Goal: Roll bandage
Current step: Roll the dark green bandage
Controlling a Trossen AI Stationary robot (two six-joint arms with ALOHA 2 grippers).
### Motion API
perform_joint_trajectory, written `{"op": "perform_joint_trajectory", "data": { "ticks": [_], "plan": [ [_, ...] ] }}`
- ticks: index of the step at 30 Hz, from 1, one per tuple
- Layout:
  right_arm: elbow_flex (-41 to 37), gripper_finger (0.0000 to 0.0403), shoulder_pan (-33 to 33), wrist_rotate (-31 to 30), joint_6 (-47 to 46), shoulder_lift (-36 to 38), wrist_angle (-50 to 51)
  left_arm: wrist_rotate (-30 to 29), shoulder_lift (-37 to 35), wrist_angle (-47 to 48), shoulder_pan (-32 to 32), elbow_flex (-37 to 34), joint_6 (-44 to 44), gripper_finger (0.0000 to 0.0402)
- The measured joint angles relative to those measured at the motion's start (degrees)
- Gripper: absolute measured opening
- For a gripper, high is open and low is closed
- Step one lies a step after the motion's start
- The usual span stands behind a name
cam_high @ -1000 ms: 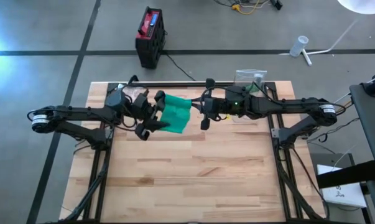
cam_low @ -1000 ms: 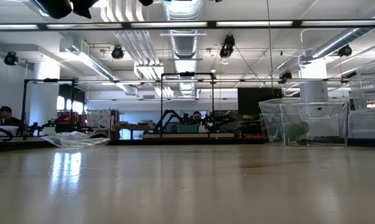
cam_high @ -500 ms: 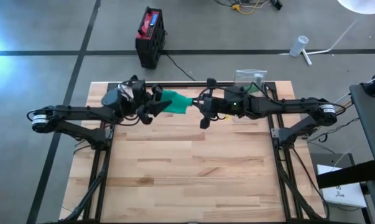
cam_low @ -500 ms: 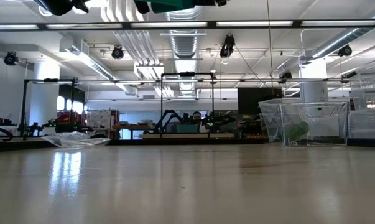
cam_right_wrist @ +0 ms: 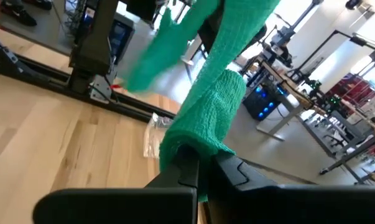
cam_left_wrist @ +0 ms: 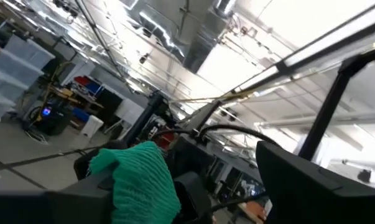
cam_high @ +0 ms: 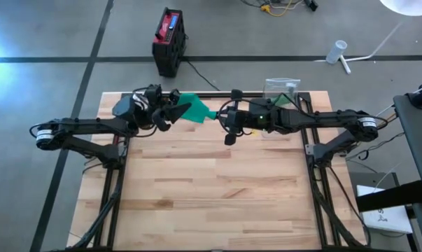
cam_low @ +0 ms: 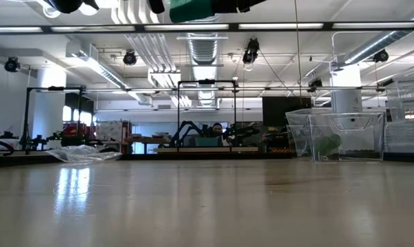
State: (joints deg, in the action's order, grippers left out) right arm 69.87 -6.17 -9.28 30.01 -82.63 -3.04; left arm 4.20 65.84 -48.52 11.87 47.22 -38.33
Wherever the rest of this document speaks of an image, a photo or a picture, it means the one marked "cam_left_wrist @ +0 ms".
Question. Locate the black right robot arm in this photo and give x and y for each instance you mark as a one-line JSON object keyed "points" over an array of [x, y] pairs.
{"points": [[143, 118]]}

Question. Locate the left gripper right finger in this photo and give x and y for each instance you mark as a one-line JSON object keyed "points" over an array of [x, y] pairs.
{"points": [[299, 193]]}

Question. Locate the black computer with blue screen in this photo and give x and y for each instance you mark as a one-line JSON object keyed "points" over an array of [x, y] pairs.
{"points": [[53, 119]]}

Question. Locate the teal green elastic bandage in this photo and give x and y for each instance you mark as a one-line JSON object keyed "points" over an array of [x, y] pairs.
{"points": [[143, 186]]}

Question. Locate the white waste bin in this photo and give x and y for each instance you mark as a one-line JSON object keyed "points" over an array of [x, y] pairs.
{"points": [[92, 126]]}

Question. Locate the clear stacked plastic drawers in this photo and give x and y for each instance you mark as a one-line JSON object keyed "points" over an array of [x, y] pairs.
{"points": [[13, 71]]}

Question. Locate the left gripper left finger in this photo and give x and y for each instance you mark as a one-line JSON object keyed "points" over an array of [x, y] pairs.
{"points": [[66, 202]]}

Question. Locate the red storage bins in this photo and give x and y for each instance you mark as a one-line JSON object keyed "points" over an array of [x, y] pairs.
{"points": [[81, 81]]}

